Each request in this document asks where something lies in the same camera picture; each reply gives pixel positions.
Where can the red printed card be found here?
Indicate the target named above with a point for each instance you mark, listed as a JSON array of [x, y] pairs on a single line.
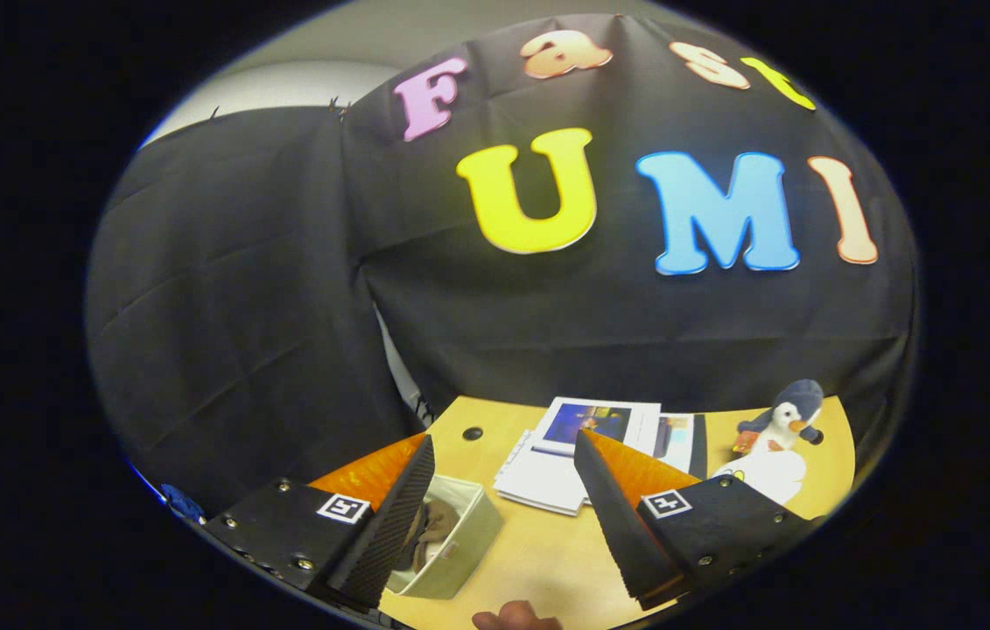
[[744, 442]]

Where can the white text-covered book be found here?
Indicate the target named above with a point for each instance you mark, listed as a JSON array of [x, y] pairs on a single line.
[[538, 481]]

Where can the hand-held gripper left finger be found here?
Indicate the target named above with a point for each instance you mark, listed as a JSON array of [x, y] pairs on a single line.
[[385, 538]]

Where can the white seal plush toy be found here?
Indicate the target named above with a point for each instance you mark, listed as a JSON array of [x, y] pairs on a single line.
[[770, 477]]

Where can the penguin plush toy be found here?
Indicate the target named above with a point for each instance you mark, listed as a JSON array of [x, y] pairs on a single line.
[[788, 416]]

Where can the green fabric storage box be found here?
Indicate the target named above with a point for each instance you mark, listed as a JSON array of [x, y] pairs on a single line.
[[477, 534]]

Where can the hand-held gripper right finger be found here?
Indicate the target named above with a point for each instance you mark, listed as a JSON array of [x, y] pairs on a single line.
[[621, 534]]

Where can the black book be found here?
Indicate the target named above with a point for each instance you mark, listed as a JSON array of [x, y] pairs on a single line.
[[698, 446]]

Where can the blue and white clutter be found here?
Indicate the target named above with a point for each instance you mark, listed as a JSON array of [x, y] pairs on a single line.
[[184, 506]]

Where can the book with night photo cover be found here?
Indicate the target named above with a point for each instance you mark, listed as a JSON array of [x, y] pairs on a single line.
[[600, 424]]

